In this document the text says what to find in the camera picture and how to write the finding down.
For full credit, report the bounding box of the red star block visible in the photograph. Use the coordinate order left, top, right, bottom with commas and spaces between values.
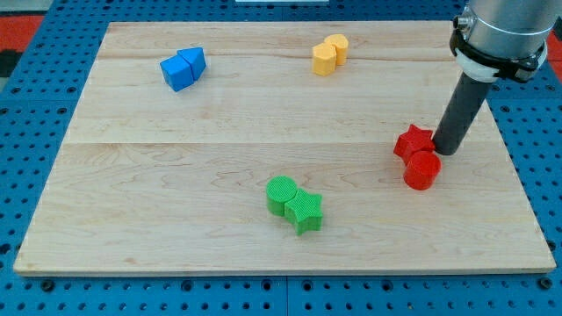
393, 125, 436, 165

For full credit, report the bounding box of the green star block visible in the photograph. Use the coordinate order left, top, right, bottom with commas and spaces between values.
285, 189, 323, 235

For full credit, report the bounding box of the green cylinder block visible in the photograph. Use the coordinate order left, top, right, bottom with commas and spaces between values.
265, 176, 298, 217

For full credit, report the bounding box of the yellow hexagon block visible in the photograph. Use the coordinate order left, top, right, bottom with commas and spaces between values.
312, 43, 336, 76

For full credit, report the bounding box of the yellow heart block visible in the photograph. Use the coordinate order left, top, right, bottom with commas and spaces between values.
324, 33, 349, 66

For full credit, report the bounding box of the wooden board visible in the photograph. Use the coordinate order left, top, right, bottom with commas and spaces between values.
13, 21, 556, 277

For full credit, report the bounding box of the blue triangle block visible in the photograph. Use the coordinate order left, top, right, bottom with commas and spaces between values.
177, 47, 206, 81

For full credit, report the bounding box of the blue cube block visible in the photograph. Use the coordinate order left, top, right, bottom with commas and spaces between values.
160, 55, 194, 92

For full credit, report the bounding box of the red cylinder block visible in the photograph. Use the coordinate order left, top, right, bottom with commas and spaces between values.
403, 151, 442, 190

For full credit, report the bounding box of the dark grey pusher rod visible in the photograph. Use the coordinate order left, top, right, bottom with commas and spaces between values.
432, 73, 491, 155

